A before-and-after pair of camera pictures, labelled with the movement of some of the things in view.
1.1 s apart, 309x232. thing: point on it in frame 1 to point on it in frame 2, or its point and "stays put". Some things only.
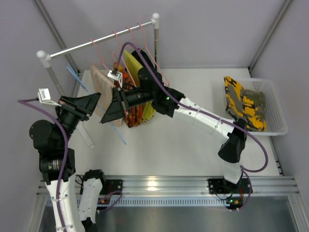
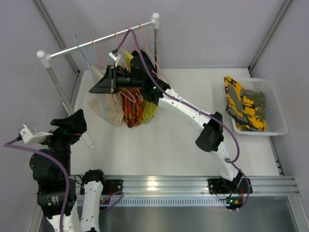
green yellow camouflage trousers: (248, 105) stays put
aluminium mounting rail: (261, 185) stays put
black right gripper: (120, 100) to (113, 79)
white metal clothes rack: (46, 58) stays put
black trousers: (136, 54) stays put
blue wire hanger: (86, 88) to (89, 63)
